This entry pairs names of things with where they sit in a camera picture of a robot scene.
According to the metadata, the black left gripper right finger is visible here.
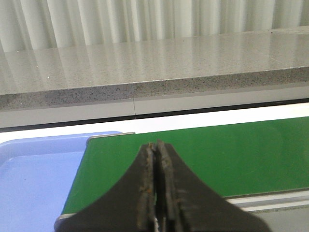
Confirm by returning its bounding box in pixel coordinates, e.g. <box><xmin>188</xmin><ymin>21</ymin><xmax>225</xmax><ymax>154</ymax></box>
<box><xmin>155</xmin><ymin>140</ymin><xmax>269</xmax><ymax>232</ymax></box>

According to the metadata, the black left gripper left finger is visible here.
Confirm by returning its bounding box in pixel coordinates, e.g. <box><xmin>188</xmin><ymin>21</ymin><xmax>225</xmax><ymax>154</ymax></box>
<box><xmin>55</xmin><ymin>145</ymin><xmax>155</xmax><ymax>232</ymax></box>

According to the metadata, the blue plastic tray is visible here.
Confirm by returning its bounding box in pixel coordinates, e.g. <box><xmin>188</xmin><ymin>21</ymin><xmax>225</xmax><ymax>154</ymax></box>
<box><xmin>0</xmin><ymin>131</ymin><xmax>124</xmax><ymax>232</ymax></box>

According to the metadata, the green conveyor belt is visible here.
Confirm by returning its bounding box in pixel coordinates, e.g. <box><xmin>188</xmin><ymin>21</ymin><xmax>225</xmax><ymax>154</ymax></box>
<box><xmin>62</xmin><ymin>117</ymin><xmax>309</xmax><ymax>214</ymax></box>

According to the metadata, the white pleated curtain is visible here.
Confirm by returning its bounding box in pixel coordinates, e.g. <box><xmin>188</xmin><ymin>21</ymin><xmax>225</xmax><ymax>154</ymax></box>
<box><xmin>0</xmin><ymin>0</ymin><xmax>309</xmax><ymax>52</ymax></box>

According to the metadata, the grey stone counter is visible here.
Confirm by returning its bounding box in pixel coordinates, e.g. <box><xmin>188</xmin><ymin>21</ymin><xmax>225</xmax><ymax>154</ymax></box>
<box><xmin>0</xmin><ymin>27</ymin><xmax>309</xmax><ymax>128</ymax></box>

